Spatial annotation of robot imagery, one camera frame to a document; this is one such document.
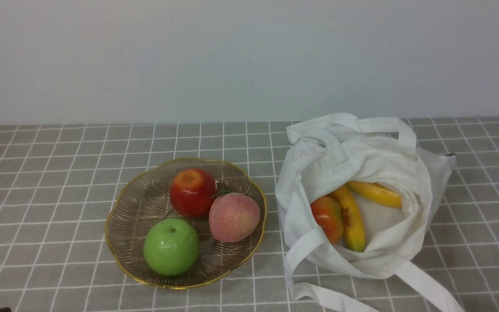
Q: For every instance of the white cloth tote bag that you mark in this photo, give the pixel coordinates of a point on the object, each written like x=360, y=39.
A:
x=327, y=153

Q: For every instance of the yellow banana with green tip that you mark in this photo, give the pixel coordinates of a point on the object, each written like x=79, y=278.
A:
x=354, y=232

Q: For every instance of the gold rimmed glass fruit bowl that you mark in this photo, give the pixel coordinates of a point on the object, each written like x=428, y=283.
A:
x=145, y=201

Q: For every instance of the yellow banana in bag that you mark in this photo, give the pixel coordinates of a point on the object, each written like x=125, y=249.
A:
x=376, y=193

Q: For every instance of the pink peach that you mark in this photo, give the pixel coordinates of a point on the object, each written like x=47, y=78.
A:
x=233, y=217

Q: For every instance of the red apple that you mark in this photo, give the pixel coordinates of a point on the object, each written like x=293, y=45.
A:
x=192, y=193

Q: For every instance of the red orange mango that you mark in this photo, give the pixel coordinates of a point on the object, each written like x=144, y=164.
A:
x=328, y=215

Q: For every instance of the green apple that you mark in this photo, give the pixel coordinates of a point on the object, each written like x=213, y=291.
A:
x=171, y=247

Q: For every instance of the grey checkered tablecloth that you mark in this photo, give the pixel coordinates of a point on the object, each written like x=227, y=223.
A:
x=58, y=184

